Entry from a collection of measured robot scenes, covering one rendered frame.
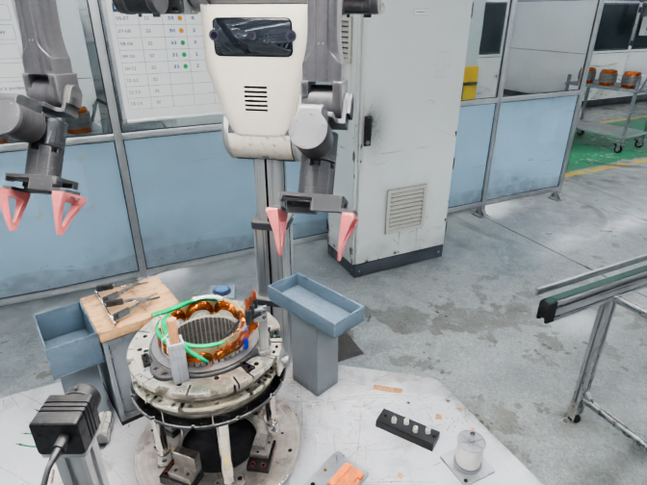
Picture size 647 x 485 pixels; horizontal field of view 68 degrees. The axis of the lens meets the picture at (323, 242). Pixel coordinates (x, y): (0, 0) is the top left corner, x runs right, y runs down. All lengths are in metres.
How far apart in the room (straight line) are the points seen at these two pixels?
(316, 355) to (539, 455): 1.40
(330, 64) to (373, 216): 2.57
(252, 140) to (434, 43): 2.14
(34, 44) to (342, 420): 1.05
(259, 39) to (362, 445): 1.00
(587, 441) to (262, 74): 2.09
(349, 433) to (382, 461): 0.11
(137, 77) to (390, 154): 1.60
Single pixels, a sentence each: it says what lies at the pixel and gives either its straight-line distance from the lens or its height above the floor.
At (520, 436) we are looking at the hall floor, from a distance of 2.49.
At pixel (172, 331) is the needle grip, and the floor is 1.21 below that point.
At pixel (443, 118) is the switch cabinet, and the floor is 1.07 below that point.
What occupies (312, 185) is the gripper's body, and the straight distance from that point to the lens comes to 0.75.
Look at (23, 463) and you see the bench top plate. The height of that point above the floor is 0.78.
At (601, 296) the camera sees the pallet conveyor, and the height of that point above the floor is 0.71.
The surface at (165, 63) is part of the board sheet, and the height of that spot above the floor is 1.45.
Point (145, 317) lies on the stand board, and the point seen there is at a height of 1.07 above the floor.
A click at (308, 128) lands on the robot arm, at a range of 0.70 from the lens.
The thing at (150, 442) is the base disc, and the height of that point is 0.80.
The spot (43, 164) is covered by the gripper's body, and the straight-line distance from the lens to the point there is 0.98.
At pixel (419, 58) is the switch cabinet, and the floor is 1.46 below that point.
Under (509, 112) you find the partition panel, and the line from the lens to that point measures 4.59.
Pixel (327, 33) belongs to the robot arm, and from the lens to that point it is 0.78.
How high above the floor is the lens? 1.73
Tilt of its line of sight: 26 degrees down
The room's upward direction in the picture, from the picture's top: straight up
